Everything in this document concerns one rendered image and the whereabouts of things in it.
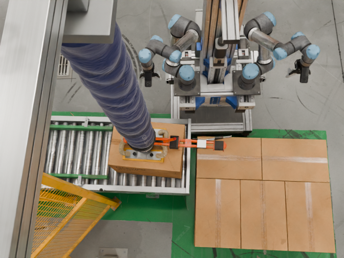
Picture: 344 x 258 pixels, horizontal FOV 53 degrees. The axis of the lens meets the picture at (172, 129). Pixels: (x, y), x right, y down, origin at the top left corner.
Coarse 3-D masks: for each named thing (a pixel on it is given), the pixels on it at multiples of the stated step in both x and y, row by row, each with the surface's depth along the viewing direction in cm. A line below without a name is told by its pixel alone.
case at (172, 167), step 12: (168, 132) 289; (180, 132) 288; (120, 156) 285; (168, 156) 283; (180, 156) 282; (120, 168) 296; (132, 168) 289; (144, 168) 282; (156, 168) 281; (168, 168) 280; (180, 168) 280
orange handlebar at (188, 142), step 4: (124, 140) 274; (180, 140) 272; (184, 140) 272; (188, 140) 271; (192, 140) 271; (196, 140) 271; (156, 144) 272; (160, 144) 272; (164, 144) 272; (180, 144) 271; (184, 144) 271; (188, 144) 270; (212, 148) 270; (224, 148) 269
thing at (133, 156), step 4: (124, 148) 284; (128, 148) 284; (132, 152) 283; (136, 152) 283; (148, 152) 282; (152, 152) 282; (156, 152) 282; (160, 152) 282; (124, 156) 283; (128, 156) 282; (132, 156) 282; (136, 156) 282; (148, 156) 281; (152, 156) 279; (132, 160) 283; (136, 160) 282; (140, 160) 281; (144, 160) 281; (148, 160) 281; (152, 160) 281; (156, 160) 280; (160, 160) 280
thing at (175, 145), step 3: (177, 138) 272; (171, 141) 271; (174, 141) 271; (177, 141) 271; (168, 144) 269; (171, 144) 270; (174, 144) 270; (177, 144) 270; (171, 147) 269; (174, 147) 269; (177, 147) 269
